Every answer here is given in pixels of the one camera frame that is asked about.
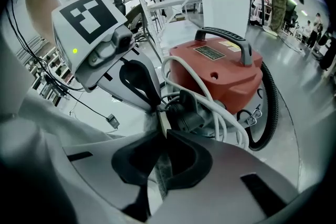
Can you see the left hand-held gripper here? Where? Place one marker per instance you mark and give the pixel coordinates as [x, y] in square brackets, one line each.
[86, 18]

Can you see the red vacuum cleaner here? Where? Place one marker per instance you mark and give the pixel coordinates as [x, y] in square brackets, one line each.
[223, 73]

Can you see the black office chair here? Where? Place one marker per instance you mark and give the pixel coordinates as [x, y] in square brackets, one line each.
[291, 18]

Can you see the person's left forearm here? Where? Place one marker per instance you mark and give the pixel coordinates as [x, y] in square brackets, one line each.
[39, 2]

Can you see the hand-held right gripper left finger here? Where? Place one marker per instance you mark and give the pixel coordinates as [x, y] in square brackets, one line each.
[126, 160]

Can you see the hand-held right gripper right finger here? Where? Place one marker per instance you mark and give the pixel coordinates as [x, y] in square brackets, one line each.
[199, 165]

